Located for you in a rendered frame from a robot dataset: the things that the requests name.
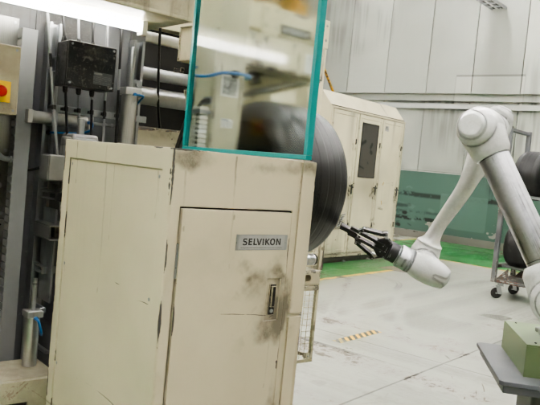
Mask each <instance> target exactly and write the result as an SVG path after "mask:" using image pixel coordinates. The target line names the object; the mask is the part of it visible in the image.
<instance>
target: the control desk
mask: <svg viewBox="0 0 540 405"><path fill-rule="evenodd" d="M316 169H317V163H316V162H311V161H307V160H298V159H288V158H278V157H260V156H250V155H241V154H233V153H218V152H210V151H202V150H194V149H179V148H170V147H160V146H150V145H130V144H121V143H110V142H100V141H81V140H71V139H67V140H66V149H65V159H64V170H63V189H62V200H61V211H60V221H59V241H58V251H57V262H56V272H55V292H54V303H53V314H52V323H51V344H50V354H49V364H48V375H47V395H46V405H293V393H294V385H295V377H296V368H297V352H298V344H299V336H300V327H301V316H300V315H299V313H300V312H302V307H303V299H304V290H305V275H306V267H307V259H308V250H309V235H310V227H311V218H312V210H313V195H314V187H315V178H316Z"/></svg>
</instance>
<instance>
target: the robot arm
mask: <svg viewBox="0 0 540 405"><path fill-rule="evenodd" d="M512 126H513V114H512V111H511V110H510V109H508V108H506V107H504V106H501V105H494V106H493V107H491V108H486V107H473V108H471V109H469V110H468V111H466V112H463V113H462V114H461V115H460V117H459V119H458V121H457V123H456V135H457V136H458V138H459V140H460V141H461V143H462V145H463V146H464V147H465V149H466V150H467V152H468V154H467V157H466V160H465V164H464V168H463V171H462V174H461V176H460V179H459V182H458V183H457V185H456V187H455V189H454V191H453V192H452V194H451V195H450V197H449V198H448V200H447V202H446V203H445V204H444V206H443V207H442V209H441V210H440V213H439V214H438V215H437V216H436V218H435V220H434V221H433V223H432V225H431V226H430V227H429V229H428V230H427V232H426V234H425V235H423V236H420V237H418V239H417V240H416V241H415V242H414V243H413V244H412V246H411V248H409V247H407V246H405V245H403V246H402V247H401V245H399V244H397V243H396V242H393V241H391V240H390V239H389V238H388V231H380V230H376V229H373V228H370V227H362V228H359V229H358V228H356V227H354V226H351V227H350V226H348V225H346V224H344V223H342V224H341V226H340V229H341V230H343V231H345V232H347V235H349V236H351V237H353V238H354V244H355V245H357V246H358V247H359V248H360V249H362V250H363V251H364V252H365V253H366V254H367V255H368V256H369V257H370V259H371V260H373V259H374V258H375V257H382V258H383V259H385V260H387V261H389V262H391V263H393V266H395V267H397V268H399V269H400V270H402V271H404V272H406V273H408V274H409V275H410V276H411V277H412V278H414V279H416V280H417V281H419V282H421V283H423V284H425V285H428V286H430V287H433V288H443V287H444V286H445V285H446V284H447V283H448V281H449V279H450V276H451V271H450V270H449V268H448V267H447V266H446V265H445V264H443V263H442V262H440V260H439V258H440V253H441V249H442V247H441V246H440V239H441V236H442V234H443V233H444V230H445V229H446V227H447V226H448V225H449V224H450V222H451V221H452V219H453V218H454V217H455V216H456V214H457V213H458V211H459V210H460V209H461V207H462V206H463V205H464V204H465V203H466V202H467V200H468V198H469V197H470V195H471V194H472V192H473V191H474V190H475V188H476V187H477V185H478V183H479V182H480V180H481V179H482V178H483V176H484V175H485V177H486V178H487V181H488V183H489V185H490V187H491V190H492V192H493V194H494V196H495V198H496V200H497V203H498V205H499V207H500V209H501V212H502V214H503V215H504V218H505V221H506V222H507V224H508V226H509V229H510V231H511V233H512V235H513V238H514V240H515V242H516V244H517V247H518V249H519V251H520V253H521V255H522V258H523V260H524V261H525V263H526V267H527V268H525V269H524V272H523V275H522V279H523V281H524V284H525V287H526V291H527V294H528V297H529V300H530V307H531V309H532V311H533V313H534V315H535V316H536V317H537V318H538V319H539V320H540V217H539V215H538V212H537V210H536V208H535V206H534V204H533V202H532V200H531V197H530V195H529V193H528V191H527V189H526V187H525V184H524V182H523V181H522V178H521V176H520V174H519V173H518V169H517V167H516V166H515V164H514V162H513V159H512V157H511V155H510V153H509V150H510V143H509V138H508V136H509V134H510V131H511V129H512ZM369 233H370V234H369ZM371 234H373V235H378V236H382V237H383V238H378V237H375V236H373V235H371ZM360 235H361V236H360ZM362 236H363V237H365V238H366V239H365V238H363V237H362ZM368 239H369V240H368ZM370 240H371V241H373V242H371V241H370ZM364 244H365V245H366V246H368V247H370V248H372V249H374V252H375V253H374V252H372V251H371V250H370V249H369V248H368V247H366V246H365V245H364Z"/></svg>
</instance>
